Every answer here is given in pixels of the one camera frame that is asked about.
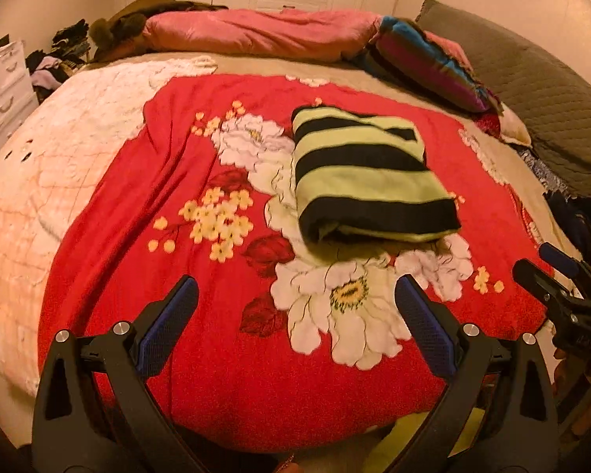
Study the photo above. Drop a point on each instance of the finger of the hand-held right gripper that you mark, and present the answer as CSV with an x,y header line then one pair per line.
x,y
561,258
537,281

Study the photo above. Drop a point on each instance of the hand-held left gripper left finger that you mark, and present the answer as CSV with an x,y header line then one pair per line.
x,y
170,313

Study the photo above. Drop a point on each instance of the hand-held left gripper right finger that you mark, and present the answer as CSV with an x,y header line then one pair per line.
x,y
423,325

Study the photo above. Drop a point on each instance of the green black striped frog sweater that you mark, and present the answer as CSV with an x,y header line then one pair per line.
x,y
374,177

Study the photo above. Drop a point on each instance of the pile of dark clothes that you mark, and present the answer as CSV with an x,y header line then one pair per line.
x,y
61,54

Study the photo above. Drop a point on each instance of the dark blue patterned cloth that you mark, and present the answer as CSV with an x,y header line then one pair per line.
x,y
571,212

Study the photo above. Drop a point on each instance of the red floral blanket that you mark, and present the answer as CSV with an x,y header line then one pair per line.
x,y
177,207

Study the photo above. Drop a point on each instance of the person's green clothing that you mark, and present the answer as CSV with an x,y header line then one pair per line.
x,y
413,443

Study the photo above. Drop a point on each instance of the cream pillow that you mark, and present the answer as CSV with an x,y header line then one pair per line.
x,y
517,125

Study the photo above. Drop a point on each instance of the dark red patterned cloth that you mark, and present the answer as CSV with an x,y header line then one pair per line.
x,y
490,123

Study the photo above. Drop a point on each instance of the grey quilted headboard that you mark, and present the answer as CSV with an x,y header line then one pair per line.
x,y
532,74

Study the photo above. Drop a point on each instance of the pink checked fleece quilt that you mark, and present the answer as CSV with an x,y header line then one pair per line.
x,y
54,157

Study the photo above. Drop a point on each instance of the multicolour striped pillow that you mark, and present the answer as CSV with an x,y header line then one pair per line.
x,y
428,64

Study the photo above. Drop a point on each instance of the white drawer cabinet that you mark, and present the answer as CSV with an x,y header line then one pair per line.
x,y
2,88

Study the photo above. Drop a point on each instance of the brown fur-trimmed coat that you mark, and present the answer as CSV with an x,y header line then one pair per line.
x,y
128,24

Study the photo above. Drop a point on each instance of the pink rolled duvet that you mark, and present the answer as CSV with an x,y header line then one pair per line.
x,y
256,32

